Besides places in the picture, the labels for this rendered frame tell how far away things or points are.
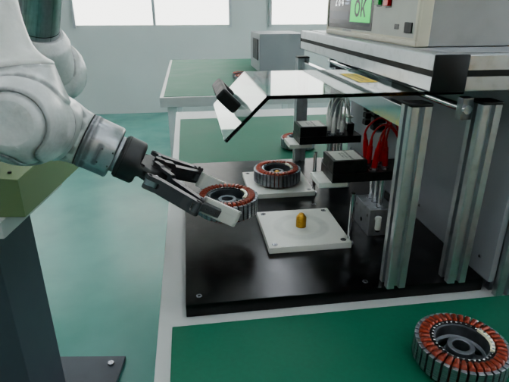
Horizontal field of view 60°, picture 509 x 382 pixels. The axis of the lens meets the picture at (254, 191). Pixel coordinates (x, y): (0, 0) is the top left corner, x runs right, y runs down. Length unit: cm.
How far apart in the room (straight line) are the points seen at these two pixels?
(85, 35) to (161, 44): 83
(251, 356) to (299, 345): 7
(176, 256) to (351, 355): 37
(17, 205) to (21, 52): 52
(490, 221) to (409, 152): 20
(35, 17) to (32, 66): 53
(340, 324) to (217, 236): 30
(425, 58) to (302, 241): 37
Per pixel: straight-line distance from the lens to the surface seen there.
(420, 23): 71
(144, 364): 173
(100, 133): 74
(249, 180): 107
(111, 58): 555
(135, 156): 74
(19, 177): 106
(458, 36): 74
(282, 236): 81
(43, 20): 113
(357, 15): 93
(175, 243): 87
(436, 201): 89
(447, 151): 86
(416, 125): 62
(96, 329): 192
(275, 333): 64
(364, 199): 88
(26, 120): 55
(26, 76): 59
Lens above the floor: 117
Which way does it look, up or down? 22 degrees down
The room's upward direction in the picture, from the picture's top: straight up
